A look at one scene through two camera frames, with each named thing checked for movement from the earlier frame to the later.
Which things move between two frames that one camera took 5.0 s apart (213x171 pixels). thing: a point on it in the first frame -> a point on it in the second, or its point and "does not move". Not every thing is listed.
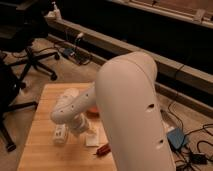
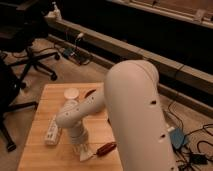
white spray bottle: [57, 13] does not move
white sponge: [92, 140] -> [85, 155]
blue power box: [175, 137] does not move
